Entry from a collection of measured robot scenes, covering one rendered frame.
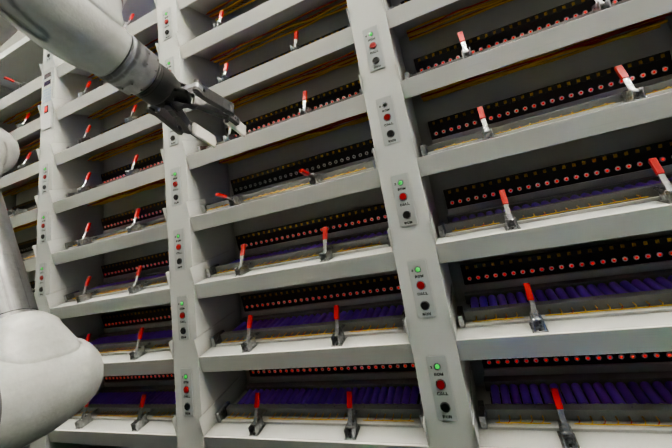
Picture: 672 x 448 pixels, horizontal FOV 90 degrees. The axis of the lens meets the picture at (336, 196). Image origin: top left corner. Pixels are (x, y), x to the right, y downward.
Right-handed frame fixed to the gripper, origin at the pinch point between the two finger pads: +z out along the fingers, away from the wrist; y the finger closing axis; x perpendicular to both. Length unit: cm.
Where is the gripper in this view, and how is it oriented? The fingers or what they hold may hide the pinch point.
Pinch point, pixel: (222, 132)
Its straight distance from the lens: 84.4
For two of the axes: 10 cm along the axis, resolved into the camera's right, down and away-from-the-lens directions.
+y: 9.1, -2.2, -3.6
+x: -0.7, -9.2, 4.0
